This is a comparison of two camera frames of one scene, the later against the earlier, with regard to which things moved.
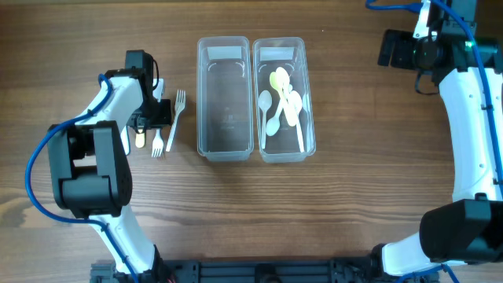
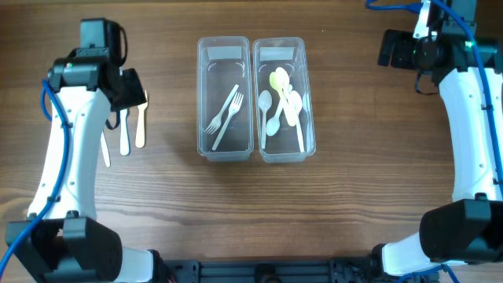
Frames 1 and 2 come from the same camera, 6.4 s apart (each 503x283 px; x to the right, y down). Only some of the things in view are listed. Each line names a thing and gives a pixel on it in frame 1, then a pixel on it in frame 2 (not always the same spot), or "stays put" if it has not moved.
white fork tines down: (158, 144) → (216, 122)
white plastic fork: (179, 106) → (234, 104)
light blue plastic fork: (125, 141) stays put
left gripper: (164, 116) → (137, 96)
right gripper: (402, 39) stays put
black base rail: (278, 271) stays put
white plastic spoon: (283, 81) stays put
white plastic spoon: (265, 101) stays put
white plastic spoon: (273, 124) stays put
